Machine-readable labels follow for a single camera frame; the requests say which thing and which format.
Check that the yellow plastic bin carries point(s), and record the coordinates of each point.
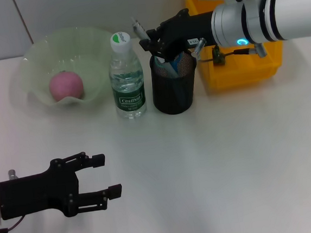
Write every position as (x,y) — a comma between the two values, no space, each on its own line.
(236,71)

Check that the clear water bottle green label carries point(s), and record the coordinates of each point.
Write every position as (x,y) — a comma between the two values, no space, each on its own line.
(129,97)

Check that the blue and teal scissors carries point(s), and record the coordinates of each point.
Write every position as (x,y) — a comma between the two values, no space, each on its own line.
(178,65)

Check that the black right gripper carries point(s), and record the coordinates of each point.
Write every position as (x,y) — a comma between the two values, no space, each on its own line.
(191,28)

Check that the green glass fruit bowl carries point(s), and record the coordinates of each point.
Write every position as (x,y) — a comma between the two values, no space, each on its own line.
(84,46)

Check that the pink peach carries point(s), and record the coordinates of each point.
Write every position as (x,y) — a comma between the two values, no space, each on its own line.
(65,86)

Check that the black mesh pen holder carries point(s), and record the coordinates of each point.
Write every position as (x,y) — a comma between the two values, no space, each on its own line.
(167,99)

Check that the silver grey pen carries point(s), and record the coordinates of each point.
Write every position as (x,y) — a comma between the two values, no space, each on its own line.
(140,29)

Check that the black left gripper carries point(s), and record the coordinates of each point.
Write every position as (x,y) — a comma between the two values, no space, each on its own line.
(37,195)

